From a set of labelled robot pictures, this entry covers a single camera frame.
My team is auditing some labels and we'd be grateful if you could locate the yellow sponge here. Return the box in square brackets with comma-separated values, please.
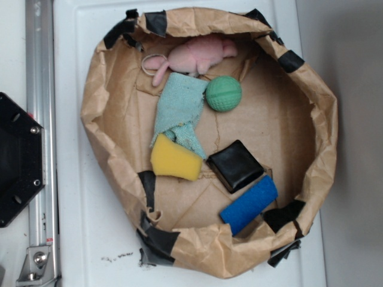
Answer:
[150, 133, 203, 181]

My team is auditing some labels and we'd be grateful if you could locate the blue sponge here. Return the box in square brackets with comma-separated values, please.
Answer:
[220, 175, 278, 236]

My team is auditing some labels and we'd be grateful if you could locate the light teal cloth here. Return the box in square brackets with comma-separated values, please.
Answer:
[151, 72, 208, 159]

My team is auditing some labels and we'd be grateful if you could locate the black square pouch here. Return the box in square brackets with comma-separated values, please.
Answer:
[206, 140, 265, 194]

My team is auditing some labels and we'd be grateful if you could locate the green dimpled ball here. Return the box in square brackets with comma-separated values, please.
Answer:
[205, 75, 242, 112]

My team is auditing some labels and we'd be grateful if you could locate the pink plush toy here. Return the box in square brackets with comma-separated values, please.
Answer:
[141, 34, 238, 87]

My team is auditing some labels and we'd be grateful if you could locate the brown paper bag bin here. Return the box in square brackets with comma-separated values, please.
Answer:
[81, 8, 338, 279]

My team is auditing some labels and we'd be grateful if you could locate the aluminium extrusion rail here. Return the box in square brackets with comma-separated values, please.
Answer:
[25, 1, 62, 286]

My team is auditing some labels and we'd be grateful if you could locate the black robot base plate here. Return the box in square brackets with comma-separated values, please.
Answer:
[0, 93, 45, 228]

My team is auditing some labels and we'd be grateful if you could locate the metal corner bracket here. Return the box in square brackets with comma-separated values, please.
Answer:
[16, 245, 57, 286]

